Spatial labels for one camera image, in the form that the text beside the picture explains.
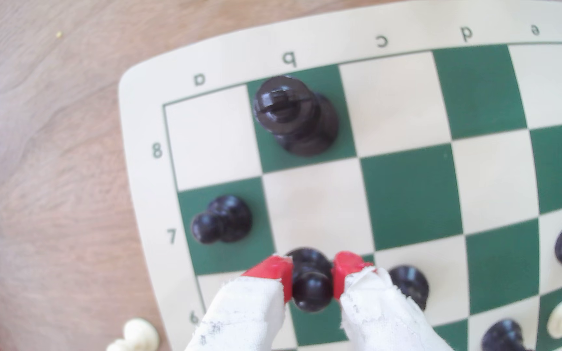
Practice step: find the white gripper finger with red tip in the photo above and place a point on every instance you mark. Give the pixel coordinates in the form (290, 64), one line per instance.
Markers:
(378, 317)
(242, 317)

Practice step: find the black chess knight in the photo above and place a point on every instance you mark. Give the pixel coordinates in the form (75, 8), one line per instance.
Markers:
(410, 285)

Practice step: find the green and cream chess mat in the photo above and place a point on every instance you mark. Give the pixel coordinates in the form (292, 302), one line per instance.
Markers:
(408, 195)

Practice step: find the black chess bishop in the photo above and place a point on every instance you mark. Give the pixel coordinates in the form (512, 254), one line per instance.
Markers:
(503, 337)

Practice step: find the black chess king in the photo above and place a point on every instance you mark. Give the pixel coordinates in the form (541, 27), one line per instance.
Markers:
(295, 117)

